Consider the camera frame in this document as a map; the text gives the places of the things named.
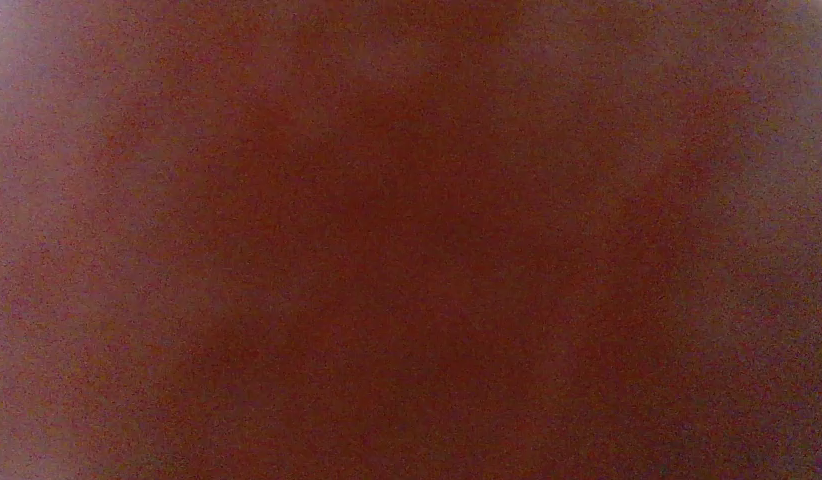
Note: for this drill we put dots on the red paper box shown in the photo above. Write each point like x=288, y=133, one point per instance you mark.
x=410, y=239

